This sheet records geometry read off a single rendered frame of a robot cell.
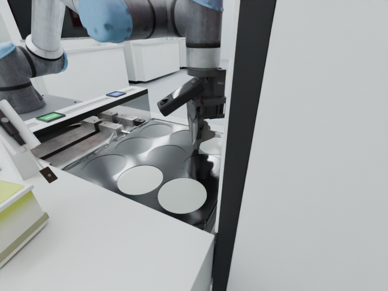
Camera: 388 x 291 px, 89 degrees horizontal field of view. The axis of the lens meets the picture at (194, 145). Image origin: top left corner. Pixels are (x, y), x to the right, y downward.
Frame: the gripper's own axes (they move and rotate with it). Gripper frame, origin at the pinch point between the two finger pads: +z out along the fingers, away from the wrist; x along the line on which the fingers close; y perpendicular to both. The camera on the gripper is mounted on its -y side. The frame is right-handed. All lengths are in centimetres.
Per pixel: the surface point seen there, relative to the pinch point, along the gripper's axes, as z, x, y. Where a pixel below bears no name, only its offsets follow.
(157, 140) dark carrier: 1.3, 8.2, -8.9
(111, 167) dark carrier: 1.4, -1.7, -21.5
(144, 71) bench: 61, 454, 25
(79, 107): -4.5, 29.2, -31.7
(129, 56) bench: 30, 470, -4
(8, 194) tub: -12.0, -23.0, -28.9
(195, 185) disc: 1.3, -13.8, -4.1
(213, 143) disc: 1.2, 1.3, 6.5
